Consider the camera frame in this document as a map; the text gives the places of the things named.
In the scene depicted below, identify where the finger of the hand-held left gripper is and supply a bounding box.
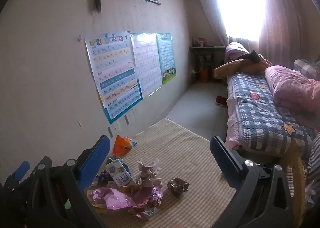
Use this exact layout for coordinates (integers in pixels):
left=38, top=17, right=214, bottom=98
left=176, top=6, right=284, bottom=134
left=3, top=160, right=31, bottom=190

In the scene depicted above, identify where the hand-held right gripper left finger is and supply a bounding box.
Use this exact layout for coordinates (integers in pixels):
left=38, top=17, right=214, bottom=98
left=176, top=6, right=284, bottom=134
left=25, top=135, right=111, bottom=228

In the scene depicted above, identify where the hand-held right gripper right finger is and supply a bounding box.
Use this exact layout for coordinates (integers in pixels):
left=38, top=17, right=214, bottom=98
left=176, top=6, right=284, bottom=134
left=210, top=136, right=293, bottom=228

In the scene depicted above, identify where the orange snack bag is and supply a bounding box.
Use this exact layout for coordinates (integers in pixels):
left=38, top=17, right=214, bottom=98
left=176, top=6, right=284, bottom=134
left=112, top=135, right=138, bottom=157

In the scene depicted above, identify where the white milk carton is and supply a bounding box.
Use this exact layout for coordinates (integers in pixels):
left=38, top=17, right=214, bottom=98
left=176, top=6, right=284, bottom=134
left=104, top=159, right=137, bottom=188

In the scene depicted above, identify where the blue cookie wrapper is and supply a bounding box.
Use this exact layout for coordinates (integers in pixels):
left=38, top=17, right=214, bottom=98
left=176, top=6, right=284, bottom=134
left=98, top=157, right=131, bottom=183

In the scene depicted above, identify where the pink bed sheet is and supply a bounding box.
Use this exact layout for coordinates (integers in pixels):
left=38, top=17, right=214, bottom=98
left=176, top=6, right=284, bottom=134
left=226, top=97, right=241, bottom=151

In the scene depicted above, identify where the pink foil wrapper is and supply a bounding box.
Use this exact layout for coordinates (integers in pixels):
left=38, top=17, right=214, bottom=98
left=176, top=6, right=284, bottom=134
left=87, top=187, right=137, bottom=210

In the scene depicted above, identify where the checkered cloth table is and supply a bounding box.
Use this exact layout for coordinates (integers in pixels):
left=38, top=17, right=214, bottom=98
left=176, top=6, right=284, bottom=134
left=85, top=117, right=238, bottom=228

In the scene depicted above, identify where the clear crumpled wrapper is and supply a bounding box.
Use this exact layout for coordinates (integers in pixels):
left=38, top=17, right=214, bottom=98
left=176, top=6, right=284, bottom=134
left=136, top=158, right=163, bottom=187

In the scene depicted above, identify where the crumpled brown carton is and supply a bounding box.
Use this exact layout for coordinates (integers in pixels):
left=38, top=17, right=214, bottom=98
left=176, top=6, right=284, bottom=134
left=167, top=177, right=190, bottom=198

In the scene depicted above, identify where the blue plaid bed blanket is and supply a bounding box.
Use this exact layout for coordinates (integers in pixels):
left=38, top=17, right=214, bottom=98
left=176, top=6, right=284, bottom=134
left=226, top=73, right=316, bottom=159

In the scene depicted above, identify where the purple snack wrapper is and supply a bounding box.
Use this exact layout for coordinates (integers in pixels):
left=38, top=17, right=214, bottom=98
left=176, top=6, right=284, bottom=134
left=147, top=187, right=164, bottom=203

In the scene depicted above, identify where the brown cloth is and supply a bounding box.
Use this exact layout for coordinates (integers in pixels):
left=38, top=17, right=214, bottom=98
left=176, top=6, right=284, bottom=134
left=214, top=58, right=273, bottom=78

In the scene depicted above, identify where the striped cloth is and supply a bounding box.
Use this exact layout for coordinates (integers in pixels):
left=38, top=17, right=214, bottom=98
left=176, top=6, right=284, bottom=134
left=306, top=133, right=320, bottom=205

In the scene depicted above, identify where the large pink quilt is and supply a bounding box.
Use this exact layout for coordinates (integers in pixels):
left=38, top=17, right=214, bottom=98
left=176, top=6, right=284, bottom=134
left=264, top=65, right=320, bottom=113

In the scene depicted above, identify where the black garment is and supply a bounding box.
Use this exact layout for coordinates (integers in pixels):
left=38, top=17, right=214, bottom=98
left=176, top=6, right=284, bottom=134
left=234, top=50, right=262, bottom=64

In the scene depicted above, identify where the dark wooden desk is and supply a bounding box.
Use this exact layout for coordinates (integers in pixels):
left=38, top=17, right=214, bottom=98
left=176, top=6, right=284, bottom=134
left=189, top=45, right=227, bottom=84

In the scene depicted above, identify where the rolled pink quilt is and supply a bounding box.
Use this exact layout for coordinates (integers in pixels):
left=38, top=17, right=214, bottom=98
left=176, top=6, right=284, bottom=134
left=224, top=42, right=251, bottom=64

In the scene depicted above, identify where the plaid pillow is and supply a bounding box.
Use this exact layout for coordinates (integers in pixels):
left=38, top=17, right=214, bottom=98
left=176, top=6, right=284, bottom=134
left=294, top=59, right=320, bottom=79

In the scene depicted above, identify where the pink curtain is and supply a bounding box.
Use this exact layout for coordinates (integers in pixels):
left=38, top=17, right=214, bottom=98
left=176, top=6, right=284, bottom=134
left=259, top=0, right=320, bottom=75
left=189, top=0, right=230, bottom=46

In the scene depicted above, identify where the bright window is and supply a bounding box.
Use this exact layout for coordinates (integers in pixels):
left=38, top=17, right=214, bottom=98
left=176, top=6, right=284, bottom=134
left=217, top=0, right=267, bottom=41

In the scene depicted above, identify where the wooden bed frame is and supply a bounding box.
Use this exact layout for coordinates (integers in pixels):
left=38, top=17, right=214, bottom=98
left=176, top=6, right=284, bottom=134
left=280, top=140, right=307, bottom=228

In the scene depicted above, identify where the blue-bordered wall poster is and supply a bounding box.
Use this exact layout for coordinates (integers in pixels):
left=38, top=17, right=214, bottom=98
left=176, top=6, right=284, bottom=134
left=84, top=32, right=143, bottom=125

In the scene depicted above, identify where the white wall poster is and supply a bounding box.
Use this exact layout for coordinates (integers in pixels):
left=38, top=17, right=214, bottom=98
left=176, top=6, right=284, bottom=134
left=130, top=32, right=162, bottom=98

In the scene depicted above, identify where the green wall poster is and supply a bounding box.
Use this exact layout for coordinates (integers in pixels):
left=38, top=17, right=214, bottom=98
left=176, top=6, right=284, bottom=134
left=156, top=33, right=177, bottom=85

